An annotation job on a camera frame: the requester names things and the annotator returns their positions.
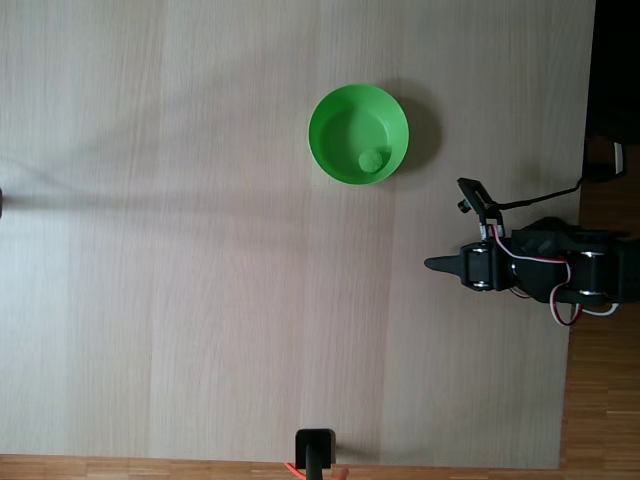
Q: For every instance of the green pompom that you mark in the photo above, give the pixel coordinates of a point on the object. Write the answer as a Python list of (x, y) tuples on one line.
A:
[(371, 160)]

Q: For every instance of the green plastic bowl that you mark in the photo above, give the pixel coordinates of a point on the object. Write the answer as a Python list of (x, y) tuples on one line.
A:
[(350, 125)]

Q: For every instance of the black and white device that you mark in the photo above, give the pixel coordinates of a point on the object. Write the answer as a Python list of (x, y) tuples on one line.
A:
[(607, 162)]

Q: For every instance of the black table clamp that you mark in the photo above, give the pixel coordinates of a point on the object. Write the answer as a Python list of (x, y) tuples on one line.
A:
[(314, 447)]

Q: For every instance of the dark object at table edge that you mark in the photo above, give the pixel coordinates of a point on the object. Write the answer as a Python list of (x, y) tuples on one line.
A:
[(1, 202)]

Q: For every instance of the black camera on bracket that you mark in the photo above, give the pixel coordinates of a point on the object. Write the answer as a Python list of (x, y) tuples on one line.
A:
[(477, 197)]

